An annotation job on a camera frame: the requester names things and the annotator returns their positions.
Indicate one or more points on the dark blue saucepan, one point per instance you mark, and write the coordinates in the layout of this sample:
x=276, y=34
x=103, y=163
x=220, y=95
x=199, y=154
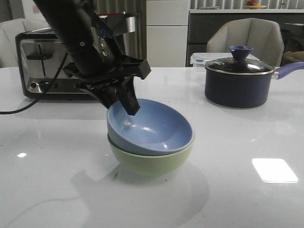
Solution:
x=243, y=91

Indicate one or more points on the beige upholstered chair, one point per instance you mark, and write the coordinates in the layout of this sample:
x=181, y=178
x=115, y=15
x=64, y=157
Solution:
x=263, y=35

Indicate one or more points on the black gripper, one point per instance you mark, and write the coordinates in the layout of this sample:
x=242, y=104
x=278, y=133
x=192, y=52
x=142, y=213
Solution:
x=98, y=85

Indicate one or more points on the green bowl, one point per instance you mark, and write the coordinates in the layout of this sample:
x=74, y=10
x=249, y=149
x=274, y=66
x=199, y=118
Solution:
x=151, y=165

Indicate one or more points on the brown cushioned seat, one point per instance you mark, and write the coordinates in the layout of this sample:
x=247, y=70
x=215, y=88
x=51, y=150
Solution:
x=290, y=57

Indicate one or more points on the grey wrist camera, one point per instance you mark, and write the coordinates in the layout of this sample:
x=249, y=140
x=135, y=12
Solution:
x=121, y=23

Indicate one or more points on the clear plastic food container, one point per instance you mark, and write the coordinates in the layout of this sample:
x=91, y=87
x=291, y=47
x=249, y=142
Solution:
x=199, y=59

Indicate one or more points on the white refrigerator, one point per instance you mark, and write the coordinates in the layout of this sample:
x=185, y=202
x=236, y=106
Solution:
x=167, y=30

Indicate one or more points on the black silver toaster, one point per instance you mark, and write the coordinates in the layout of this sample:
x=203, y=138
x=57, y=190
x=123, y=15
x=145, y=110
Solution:
x=40, y=53

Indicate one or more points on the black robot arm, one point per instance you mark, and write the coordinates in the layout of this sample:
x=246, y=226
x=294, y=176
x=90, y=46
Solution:
x=98, y=60

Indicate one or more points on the glass lid purple knob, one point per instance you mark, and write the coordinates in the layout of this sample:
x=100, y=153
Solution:
x=240, y=63

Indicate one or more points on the blue bowl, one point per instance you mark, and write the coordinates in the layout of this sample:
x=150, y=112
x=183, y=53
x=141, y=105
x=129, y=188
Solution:
x=155, y=130

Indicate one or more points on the white armchair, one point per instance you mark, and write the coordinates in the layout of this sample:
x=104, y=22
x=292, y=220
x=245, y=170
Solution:
x=8, y=31

